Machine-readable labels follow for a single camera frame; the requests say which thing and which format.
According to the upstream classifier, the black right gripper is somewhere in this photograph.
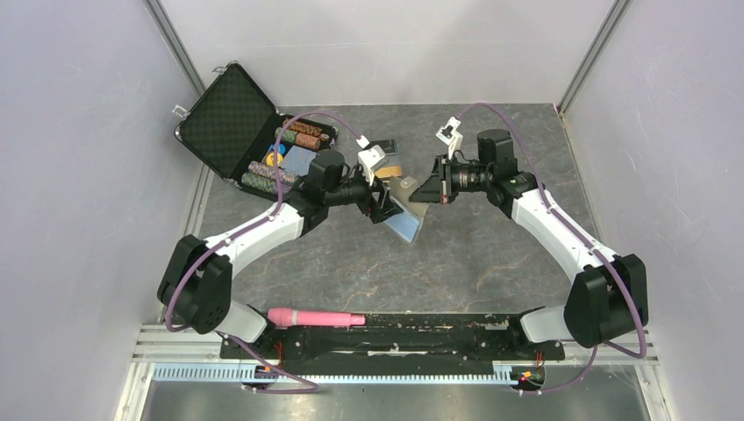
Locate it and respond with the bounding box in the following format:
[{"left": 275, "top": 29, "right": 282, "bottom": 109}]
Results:
[{"left": 410, "top": 154, "right": 492, "bottom": 204}]

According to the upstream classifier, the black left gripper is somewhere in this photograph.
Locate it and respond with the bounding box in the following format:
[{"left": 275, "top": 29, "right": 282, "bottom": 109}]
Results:
[{"left": 325, "top": 167, "right": 403, "bottom": 224}]

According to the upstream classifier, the beige card holder wallet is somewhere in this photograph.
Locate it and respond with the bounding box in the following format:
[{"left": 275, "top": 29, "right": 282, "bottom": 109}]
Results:
[{"left": 383, "top": 176, "right": 428, "bottom": 244}]

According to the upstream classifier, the gold credit card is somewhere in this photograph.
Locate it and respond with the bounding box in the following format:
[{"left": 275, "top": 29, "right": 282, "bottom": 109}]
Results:
[{"left": 375, "top": 166, "right": 403, "bottom": 180}]

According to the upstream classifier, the pink cylindrical marker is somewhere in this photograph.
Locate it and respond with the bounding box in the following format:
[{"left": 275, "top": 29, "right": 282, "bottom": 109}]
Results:
[{"left": 267, "top": 308, "right": 366, "bottom": 328}]

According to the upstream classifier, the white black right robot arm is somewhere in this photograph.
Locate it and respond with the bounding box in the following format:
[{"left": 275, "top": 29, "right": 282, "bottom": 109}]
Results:
[{"left": 410, "top": 122, "right": 648, "bottom": 358}]

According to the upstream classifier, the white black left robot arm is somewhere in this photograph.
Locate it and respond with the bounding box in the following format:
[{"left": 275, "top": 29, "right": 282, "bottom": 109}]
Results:
[{"left": 157, "top": 146, "right": 401, "bottom": 358}]

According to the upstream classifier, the black poker chip case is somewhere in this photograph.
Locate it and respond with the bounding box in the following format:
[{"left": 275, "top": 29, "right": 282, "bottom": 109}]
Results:
[{"left": 175, "top": 61, "right": 338, "bottom": 200}]

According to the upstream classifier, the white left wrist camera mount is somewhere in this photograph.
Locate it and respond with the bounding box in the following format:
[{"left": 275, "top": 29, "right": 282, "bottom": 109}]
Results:
[{"left": 356, "top": 135, "right": 388, "bottom": 187}]

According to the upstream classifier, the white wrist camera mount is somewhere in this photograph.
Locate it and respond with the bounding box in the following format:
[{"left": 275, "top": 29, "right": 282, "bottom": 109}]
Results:
[
  {"left": 356, "top": 135, "right": 388, "bottom": 187},
  {"left": 436, "top": 117, "right": 463, "bottom": 160}
]

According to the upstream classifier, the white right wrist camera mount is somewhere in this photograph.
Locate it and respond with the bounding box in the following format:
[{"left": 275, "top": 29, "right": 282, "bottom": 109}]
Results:
[{"left": 436, "top": 117, "right": 463, "bottom": 160}]

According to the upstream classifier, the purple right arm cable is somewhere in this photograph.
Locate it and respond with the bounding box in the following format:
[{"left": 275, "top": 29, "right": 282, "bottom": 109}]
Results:
[{"left": 455, "top": 103, "right": 648, "bottom": 395}]

